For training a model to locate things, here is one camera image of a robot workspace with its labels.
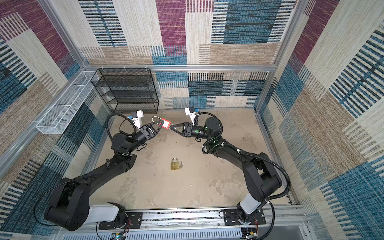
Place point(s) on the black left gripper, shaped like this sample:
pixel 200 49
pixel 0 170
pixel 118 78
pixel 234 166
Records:
pixel 148 133

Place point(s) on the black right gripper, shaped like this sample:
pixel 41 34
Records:
pixel 185 125

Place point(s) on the red padlock with white label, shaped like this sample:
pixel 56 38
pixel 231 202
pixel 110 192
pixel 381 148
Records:
pixel 166 123

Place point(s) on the brass padlock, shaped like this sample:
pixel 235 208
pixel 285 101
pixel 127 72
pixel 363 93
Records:
pixel 175 164

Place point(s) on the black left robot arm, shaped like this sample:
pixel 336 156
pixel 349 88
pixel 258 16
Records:
pixel 69 205

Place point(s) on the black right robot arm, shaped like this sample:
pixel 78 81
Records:
pixel 260 173

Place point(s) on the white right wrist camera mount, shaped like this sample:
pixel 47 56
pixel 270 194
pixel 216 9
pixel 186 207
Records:
pixel 193 114

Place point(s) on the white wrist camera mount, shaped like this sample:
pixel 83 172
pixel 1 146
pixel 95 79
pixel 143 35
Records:
pixel 136 118
pixel 193 114

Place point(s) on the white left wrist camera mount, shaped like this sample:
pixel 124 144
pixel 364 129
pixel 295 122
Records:
pixel 136 118

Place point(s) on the black wire mesh shelf rack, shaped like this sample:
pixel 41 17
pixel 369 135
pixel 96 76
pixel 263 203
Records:
pixel 127 90

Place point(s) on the white wire mesh wall basket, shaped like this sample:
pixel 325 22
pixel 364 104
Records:
pixel 62 112

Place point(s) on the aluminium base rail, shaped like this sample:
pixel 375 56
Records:
pixel 282 222

